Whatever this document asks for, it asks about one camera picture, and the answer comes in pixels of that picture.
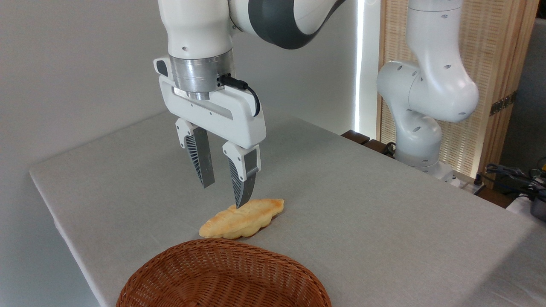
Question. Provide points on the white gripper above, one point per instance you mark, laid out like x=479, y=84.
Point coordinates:
x=230, y=121

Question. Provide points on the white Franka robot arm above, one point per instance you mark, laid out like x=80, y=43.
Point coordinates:
x=431, y=85

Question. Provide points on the long golden bread loaf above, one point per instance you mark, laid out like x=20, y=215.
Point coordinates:
x=243, y=219

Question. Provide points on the brown wicker basket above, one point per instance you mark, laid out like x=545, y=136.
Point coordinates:
x=222, y=277

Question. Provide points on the dark brown wooden furniture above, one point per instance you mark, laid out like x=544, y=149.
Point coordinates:
x=360, y=138

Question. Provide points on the grey tablecloth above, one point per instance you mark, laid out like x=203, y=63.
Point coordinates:
x=362, y=213

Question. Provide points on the black metal screen hinge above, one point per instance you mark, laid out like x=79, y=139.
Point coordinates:
x=503, y=103

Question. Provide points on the wooden bamboo folding screen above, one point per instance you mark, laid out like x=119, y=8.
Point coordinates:
x=495, y=51

